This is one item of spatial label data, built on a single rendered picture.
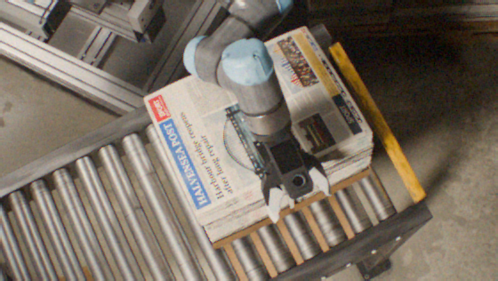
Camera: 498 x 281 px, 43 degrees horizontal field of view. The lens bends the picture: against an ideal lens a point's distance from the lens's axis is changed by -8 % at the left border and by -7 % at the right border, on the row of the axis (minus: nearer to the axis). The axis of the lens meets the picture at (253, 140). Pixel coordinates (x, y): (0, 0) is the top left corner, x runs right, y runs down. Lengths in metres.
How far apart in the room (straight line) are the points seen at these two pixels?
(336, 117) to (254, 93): 0.28
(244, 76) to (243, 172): 0.27
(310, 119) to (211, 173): 0.22
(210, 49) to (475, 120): 1.56
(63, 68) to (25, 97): 0.33
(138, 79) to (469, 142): 1.21
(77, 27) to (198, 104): 1.18
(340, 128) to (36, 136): 1.52
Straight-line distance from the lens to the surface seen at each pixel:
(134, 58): 2.36
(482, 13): 2.47
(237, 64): 1.06
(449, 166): 2.46
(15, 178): 1.67
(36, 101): 2.64
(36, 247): 1.62
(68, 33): 2.47
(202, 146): 1.32
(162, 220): 1.55
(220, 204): 1.27
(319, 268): 1.51
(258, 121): 1.12
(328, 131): 1.31
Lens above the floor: 2.30
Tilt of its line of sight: 72 degrees down
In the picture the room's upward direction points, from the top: 7 degrees counter-clockwise
